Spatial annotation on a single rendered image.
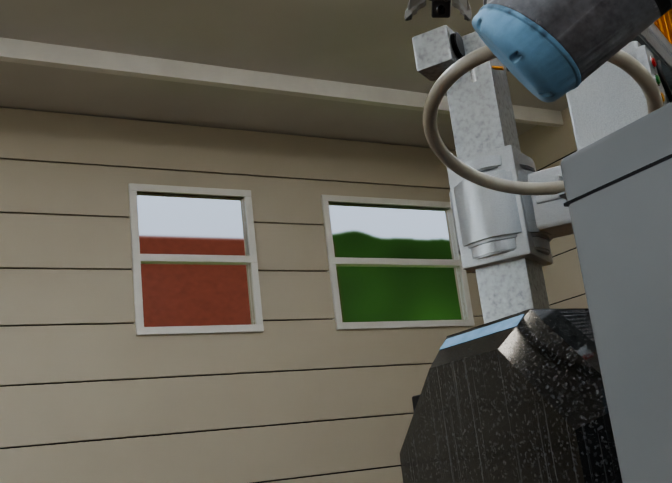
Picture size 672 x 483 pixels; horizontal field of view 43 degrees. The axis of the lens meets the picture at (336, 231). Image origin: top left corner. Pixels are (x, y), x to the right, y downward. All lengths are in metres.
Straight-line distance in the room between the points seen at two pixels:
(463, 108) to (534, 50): 2.26
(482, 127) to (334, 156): 6.17
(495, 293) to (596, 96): 0.93
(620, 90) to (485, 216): 0.83
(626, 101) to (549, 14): 1.40
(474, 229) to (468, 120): 0.44
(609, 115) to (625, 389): 1.49
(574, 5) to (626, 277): 0.31
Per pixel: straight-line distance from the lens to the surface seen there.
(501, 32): 1.06
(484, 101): 3.27
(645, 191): 1.00
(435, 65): 3.31
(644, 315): 1.00
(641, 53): 2.45
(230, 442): 8.12
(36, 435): 7.67
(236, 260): 8.41
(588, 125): 2.45
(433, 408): 2.12
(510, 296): 3.08
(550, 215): 3.09
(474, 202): 3.10
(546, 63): 1.05
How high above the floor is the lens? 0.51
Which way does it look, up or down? 16 degrees up
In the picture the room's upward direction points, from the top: 7 degrees counter-clockwise
